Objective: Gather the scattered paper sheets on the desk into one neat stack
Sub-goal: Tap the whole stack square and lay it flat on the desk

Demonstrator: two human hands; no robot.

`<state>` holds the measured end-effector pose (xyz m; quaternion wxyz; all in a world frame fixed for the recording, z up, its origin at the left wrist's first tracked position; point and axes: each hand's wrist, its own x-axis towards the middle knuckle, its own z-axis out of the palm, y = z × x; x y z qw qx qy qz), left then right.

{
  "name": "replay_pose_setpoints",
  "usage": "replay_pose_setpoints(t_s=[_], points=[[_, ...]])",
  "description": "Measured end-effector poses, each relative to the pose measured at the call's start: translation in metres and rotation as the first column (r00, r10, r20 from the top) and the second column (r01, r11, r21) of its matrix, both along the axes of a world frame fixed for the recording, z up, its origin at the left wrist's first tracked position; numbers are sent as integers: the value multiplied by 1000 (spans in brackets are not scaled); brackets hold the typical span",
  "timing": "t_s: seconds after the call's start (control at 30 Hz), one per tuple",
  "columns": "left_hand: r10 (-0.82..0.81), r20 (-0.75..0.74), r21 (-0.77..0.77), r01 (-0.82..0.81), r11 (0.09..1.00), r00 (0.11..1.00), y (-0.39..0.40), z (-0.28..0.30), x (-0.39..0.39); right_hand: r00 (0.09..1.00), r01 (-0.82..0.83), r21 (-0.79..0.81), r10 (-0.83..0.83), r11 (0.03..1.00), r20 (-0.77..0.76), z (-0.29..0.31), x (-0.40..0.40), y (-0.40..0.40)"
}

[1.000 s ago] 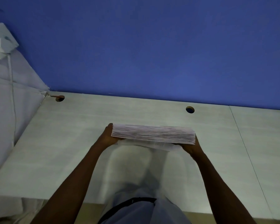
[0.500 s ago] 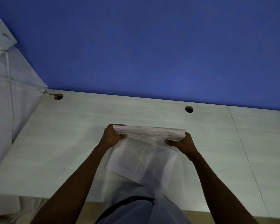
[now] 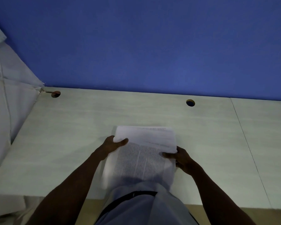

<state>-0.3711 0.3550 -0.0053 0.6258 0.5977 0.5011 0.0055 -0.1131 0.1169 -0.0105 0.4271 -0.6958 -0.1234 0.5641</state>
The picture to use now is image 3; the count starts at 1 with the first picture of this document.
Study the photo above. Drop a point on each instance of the person's left hand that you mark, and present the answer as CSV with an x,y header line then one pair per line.
x,y
108,147

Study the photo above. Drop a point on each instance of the person's right hand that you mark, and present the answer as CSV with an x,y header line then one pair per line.
x,y
183,160

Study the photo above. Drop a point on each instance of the neat stack of printed sheets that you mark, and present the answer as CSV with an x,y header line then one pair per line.
x,y
140,159

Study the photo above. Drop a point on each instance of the white shirt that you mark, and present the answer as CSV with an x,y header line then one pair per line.
x,y
149,208

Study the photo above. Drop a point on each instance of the person's right forearm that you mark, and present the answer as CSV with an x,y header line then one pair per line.
x,y
222,199

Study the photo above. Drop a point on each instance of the person's left forearm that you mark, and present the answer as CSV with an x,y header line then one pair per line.
x,y
63,192

